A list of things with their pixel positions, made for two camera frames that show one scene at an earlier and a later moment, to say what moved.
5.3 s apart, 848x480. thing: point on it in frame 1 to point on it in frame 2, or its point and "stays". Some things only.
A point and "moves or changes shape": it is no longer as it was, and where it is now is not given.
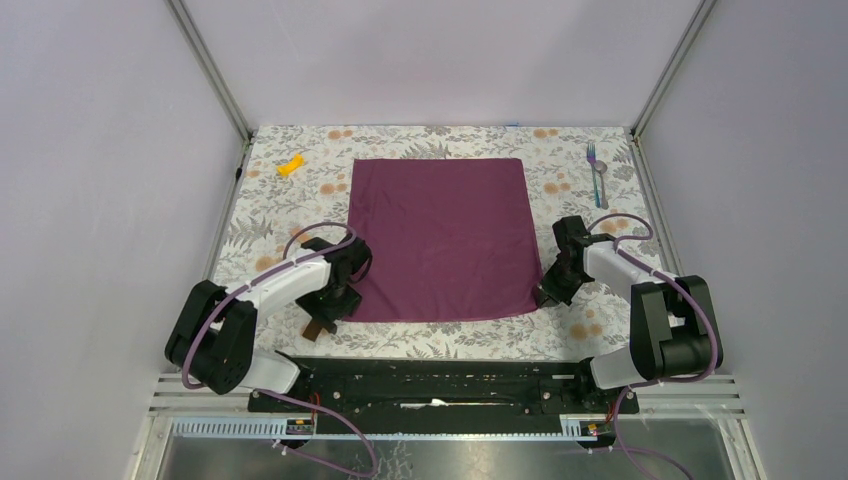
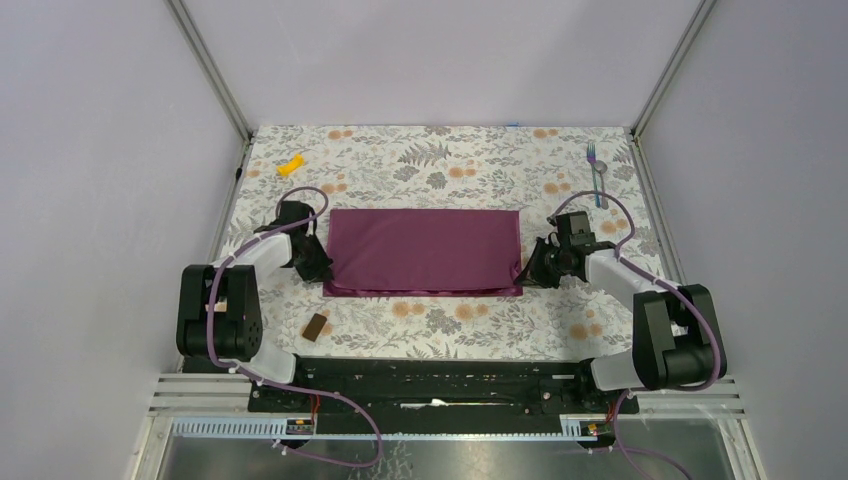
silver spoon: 600,167 stays
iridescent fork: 592,157 stays
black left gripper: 328,315 to 320,270
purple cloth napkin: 449,238 moves or changes shape
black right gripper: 549,294 to 532,273
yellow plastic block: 296,162 stays
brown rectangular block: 312,330 stays
